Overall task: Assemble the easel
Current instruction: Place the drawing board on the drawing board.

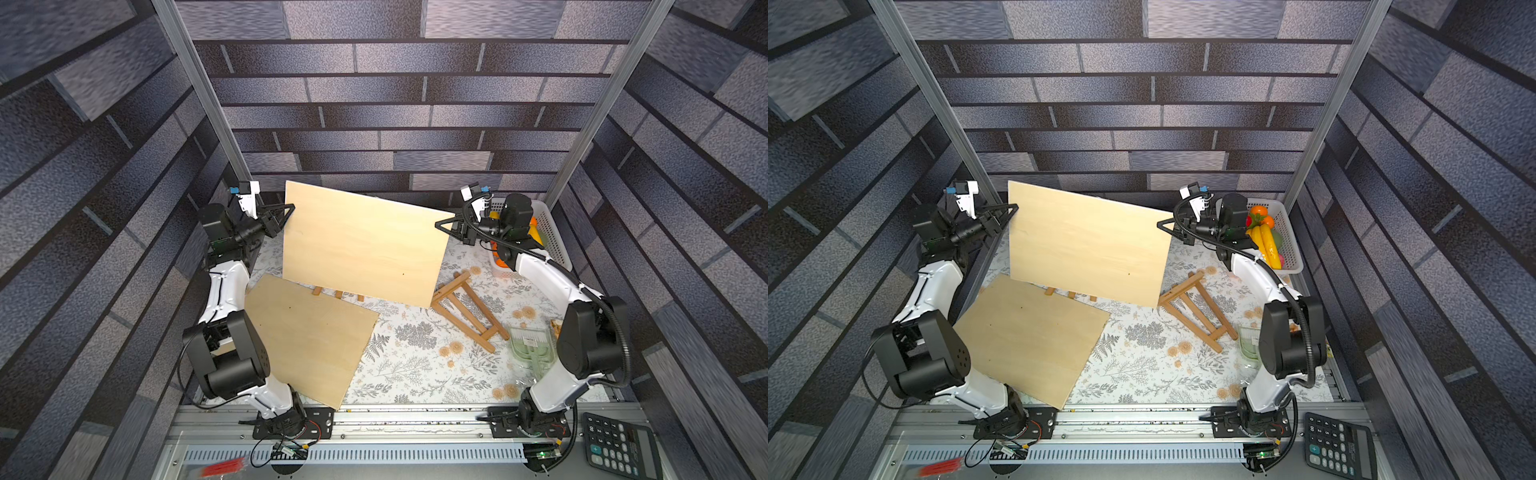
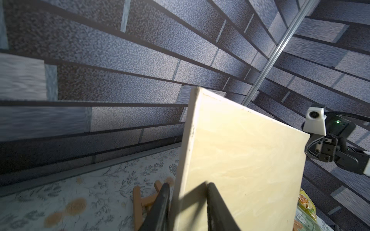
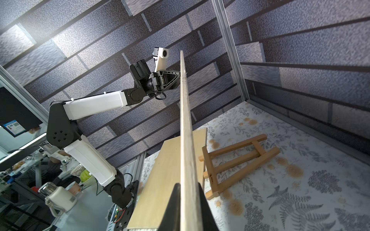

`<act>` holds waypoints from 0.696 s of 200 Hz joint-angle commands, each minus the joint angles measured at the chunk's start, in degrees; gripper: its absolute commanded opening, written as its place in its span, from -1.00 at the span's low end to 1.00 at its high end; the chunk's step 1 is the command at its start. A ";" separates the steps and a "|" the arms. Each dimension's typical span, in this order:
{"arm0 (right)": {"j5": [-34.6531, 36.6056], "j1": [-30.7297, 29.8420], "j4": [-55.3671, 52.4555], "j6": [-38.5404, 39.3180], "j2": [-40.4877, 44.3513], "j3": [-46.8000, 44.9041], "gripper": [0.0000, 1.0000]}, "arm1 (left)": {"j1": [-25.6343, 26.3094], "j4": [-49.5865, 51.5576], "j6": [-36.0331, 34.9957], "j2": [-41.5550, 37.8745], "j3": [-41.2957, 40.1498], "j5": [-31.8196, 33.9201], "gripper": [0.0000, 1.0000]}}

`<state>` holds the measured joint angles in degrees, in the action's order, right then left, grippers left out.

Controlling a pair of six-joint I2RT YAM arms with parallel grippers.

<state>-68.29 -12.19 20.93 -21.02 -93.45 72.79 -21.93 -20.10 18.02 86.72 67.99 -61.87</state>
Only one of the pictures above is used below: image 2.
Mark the aluminium corner post right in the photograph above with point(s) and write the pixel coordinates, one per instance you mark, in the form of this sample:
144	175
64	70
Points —
307	6

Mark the small wooden easel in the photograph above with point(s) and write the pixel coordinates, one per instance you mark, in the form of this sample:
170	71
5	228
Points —
140	203

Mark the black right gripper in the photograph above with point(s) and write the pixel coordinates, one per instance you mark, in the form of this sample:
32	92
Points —
333	147

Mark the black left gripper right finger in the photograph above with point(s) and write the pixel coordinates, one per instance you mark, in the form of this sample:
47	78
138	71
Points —
218	216

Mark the yellow snack bag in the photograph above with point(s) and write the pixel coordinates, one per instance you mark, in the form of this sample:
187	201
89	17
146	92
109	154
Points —
307	205

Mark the thin plywood board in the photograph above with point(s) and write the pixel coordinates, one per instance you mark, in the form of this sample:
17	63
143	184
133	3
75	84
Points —
256	163

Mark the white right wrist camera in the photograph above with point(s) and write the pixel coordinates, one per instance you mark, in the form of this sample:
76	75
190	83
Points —
315	121

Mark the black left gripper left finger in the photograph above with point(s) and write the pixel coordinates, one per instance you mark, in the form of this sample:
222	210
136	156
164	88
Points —
157	219

